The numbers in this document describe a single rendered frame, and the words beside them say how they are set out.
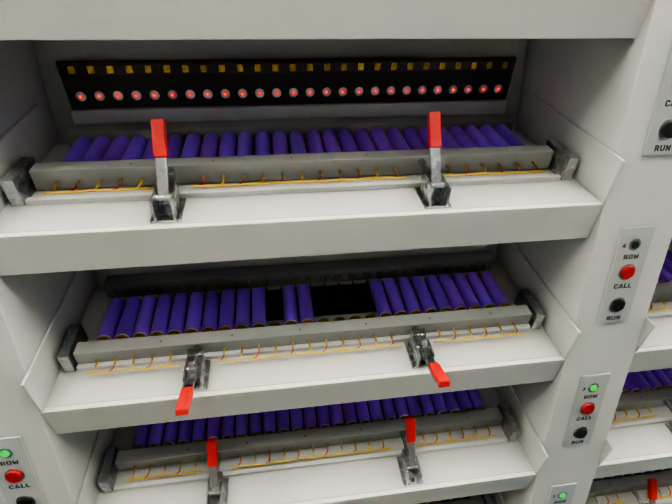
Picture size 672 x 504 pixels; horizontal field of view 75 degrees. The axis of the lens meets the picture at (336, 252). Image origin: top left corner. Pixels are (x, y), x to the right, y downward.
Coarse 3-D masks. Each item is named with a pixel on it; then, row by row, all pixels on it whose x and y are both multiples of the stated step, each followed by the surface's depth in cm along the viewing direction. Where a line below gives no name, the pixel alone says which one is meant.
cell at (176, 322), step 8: (176, 296) 58; (184, 296) 58; (176, 304) 57; (184, 304) 57; (176, 312) 55; (184, 312) 56; (176, 320) 54; (184, 320) 56; (168, 328) 54; (176, 328) 54
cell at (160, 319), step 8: (160, 296) 58; (168, 296) 58; (160, 304) 56; (168, 304) 57; (160, 312) 55; (168, 312) 56; (160, 320) 54; (168, 320) 56; (152, 328) 54; (160, 328) 54
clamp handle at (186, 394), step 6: (192, 366) 48; (192, 372) 48; (186, 378) 47; (192, 378) 47; (186, 384) 46; (192, 384) 46; (186, 390) 45; (192, 390) 45; (180, 396) 44; (186, 396) 44; (192, 396) 45; (180, 402) 43; (186, 402) 43; (180, 408) 42; (186, 408) 42; (180, 414) 42; (186, 414) 43
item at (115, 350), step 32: (352, 320) 55; (384, 320) 55; (416, 320) 55; (448, 320) 55; (480, 320) 56; (512, 320) 57; (96, 352) 50; (128, 352) 51; (160, 352) 51; (224, 352) 52; (320, 352) 53
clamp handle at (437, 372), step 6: (426, 342) 51; (420, 348) 52; (426, 348) 52; (426, 354) 51; (426, 360) 50; (432, 360) 50; (432, 366) 48; (438, 366) 48; (432, 372) 47; (438, 372) 47; (444, 372) 47; (438, 378) 46; (444, 378) 46; (438, 384) 46; (444, 384) 46
